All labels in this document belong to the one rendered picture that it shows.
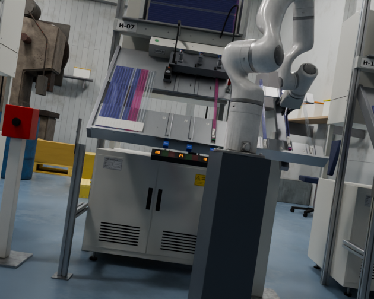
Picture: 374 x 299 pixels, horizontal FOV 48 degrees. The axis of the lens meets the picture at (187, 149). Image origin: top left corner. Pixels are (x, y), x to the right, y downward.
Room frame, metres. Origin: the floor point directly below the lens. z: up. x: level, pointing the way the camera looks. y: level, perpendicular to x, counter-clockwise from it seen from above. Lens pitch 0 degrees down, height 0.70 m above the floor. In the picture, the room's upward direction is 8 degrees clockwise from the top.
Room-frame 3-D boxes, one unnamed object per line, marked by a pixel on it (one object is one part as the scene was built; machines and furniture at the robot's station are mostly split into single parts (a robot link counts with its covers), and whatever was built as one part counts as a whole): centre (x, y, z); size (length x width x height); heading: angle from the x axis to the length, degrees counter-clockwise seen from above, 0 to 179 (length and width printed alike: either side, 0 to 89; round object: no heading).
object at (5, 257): (2.14, 0.85, 0.39); 0.24 x 0.24 x 0.78; 1
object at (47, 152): (6.58, 2.29, 0.24); 1.25 x 0.86 x 0.47; 104
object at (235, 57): (1.56, -0.17, 1.00); 0.19 x 0.12 x 0.24; 50
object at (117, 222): (2.62, 0.14, 0.31); 0.70 x 0.65 x 0.62; 91
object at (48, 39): (7.95, 3.03, 1.49); 1.54 x 1.33 x 2.98; 102
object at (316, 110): (7.01, -2.06, 1.59); 0.47 x 0.38 x 0.26; 12
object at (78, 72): (10.59, 2.89, 2.13); 0.41 x 0.34 x 0.23; 102
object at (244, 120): (1.54, -0.19, 0.79); 0.19 x 0.19 x 0.18
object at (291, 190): (7.49, -1.73, 0.41); 0.85 x 0.70 x 0.81; 102
